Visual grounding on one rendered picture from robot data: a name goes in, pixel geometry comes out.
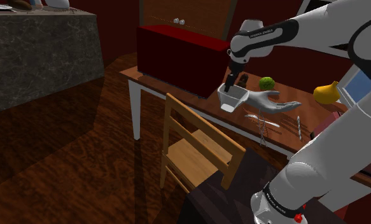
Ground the white measuring cup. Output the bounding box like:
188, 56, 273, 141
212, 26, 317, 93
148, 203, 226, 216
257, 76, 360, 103
217, 82, 250, 113

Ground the small brown figure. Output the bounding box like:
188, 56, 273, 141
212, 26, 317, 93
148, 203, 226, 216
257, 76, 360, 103
237, 73, 249, 90

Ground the green round lettuce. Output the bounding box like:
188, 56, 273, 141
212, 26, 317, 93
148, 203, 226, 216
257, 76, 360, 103
258, 76, 276, 92

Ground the white mannequin hand figure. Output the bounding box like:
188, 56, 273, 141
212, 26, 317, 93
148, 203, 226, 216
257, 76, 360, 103
246, 90, 302, 115

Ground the wooden table with white legs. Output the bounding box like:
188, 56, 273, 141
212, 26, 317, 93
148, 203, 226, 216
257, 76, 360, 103
118, 66, 371, 193

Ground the dark red box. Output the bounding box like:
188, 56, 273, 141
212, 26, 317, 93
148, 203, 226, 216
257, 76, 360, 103
136, 24, 231, 100

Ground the brown wooden cabinet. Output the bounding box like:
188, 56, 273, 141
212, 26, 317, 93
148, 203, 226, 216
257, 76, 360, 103
138, 0, 238, 42

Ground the yellow pear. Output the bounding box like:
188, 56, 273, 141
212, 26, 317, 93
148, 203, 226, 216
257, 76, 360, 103
312, 81, 341, 105

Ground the light wooden chair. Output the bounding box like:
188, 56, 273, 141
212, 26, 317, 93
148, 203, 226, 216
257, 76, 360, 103
159, 92, 247, 194

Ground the small red block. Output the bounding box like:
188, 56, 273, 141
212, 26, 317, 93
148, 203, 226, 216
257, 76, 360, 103
310, 109, 349, 141

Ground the white-framed blue screen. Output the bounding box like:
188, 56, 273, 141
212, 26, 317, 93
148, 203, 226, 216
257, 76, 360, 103
336, 66, 371, 108

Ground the dark robot stand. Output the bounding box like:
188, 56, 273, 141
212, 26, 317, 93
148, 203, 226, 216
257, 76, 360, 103
177, 146, 348, 224

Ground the grey marble counter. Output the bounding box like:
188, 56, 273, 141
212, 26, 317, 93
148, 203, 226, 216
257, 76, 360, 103
0, 0, 106, 117

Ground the silver wire whisk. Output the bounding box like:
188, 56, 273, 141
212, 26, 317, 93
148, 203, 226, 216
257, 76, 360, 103
256, 108, 269, 147

